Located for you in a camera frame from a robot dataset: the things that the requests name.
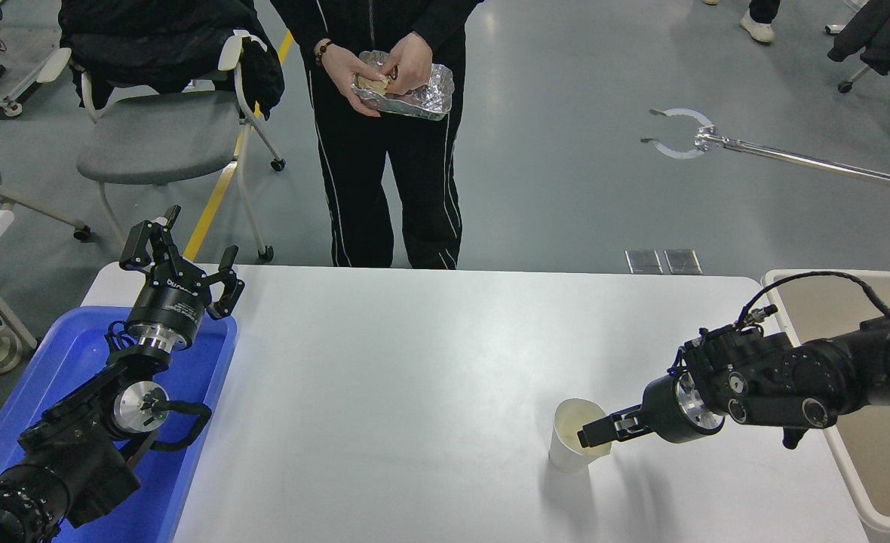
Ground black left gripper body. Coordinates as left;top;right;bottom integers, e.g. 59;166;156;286
128;271;213;340

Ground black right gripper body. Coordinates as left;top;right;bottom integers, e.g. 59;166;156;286
640;373;693;445

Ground white paper cup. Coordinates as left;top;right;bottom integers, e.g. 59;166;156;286
549;398;613;474

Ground silver foil tray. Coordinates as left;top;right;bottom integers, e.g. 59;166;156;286
351;51;455;121

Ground metal reacher grabber tool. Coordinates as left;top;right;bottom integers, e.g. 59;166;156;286
640;108;890;189

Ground person's right hand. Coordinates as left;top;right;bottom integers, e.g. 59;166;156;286
321;44;385;118

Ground person's left hand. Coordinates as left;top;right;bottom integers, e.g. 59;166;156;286
382;32;434;97

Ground blue plastic tray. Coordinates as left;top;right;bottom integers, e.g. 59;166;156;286
0;305;238;543

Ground metal floor socket plate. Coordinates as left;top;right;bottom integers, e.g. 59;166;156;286
625;250;664;275
664;249;702;275

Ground person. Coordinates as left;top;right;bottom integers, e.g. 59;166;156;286
270;0;485;270
701;0;781;44

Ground black jacket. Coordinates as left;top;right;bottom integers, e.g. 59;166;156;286
59;0;286;120

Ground large pale plastic bin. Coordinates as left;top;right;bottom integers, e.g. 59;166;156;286
762;269;890;538

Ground chair legs with casters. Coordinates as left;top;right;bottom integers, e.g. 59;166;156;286
837;64;890;157

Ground grey seat white frame chair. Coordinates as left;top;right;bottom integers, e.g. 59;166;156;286
38;30;287;263

